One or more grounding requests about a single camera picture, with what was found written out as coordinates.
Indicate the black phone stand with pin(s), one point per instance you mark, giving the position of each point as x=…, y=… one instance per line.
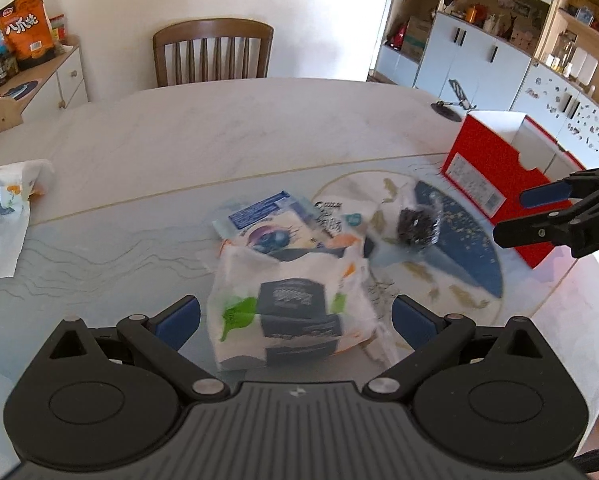
x=452, y=105

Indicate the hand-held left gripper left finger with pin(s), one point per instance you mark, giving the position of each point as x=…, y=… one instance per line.
x=179, y=321

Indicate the clear bag dark snacks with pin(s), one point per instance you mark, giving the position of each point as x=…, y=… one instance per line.
x=414, y=222

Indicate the blue wet wipes packet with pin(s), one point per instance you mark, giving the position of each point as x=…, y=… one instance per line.
x=254, y=212

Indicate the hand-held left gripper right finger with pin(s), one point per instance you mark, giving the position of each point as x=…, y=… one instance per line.
x=410, y=321

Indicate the red cardboard shoe box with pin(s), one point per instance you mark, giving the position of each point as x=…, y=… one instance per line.
x=479, y=160

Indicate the floral print tissue pack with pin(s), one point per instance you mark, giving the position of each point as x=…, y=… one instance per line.
x=9, y=180

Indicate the white containers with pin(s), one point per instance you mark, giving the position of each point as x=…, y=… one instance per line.
x=584, y=67

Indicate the white wooden sideboard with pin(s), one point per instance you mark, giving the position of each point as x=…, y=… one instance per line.
x=69, y=80

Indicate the white green tissue pack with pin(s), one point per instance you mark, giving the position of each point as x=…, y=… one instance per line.
x=244, y=272

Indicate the glass jar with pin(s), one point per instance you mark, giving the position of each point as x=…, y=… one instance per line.
x=565, y=52

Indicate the white wooden wall cabinet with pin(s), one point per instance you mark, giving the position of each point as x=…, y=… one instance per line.
x=474, y=55

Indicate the blue-topped snack packet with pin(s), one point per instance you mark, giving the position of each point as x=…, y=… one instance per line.
x=274, y=237

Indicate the orange bottle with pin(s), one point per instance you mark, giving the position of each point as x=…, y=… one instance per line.
x=477, y=13

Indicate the brown cardboard box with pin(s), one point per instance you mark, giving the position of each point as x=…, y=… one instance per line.
x=417, y=40

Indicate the wooden slat-back chair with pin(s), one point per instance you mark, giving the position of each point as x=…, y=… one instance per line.
x=209, y=50

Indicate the red toy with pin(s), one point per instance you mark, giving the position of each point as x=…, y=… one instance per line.
x=397, y=37

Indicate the white marble desktop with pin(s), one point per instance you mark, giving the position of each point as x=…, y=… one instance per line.
x=229, y=125

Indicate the blue round pad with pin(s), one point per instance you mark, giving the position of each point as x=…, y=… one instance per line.
x=20, y=90

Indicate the white orange sausage packet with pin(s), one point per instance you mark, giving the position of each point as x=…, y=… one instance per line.
x=339, y=220

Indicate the orange snack bag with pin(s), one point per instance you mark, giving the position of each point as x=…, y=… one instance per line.
x=24, y=30

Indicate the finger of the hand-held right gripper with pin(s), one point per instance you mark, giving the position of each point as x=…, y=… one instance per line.
x=544, y=195
x=534, y=230

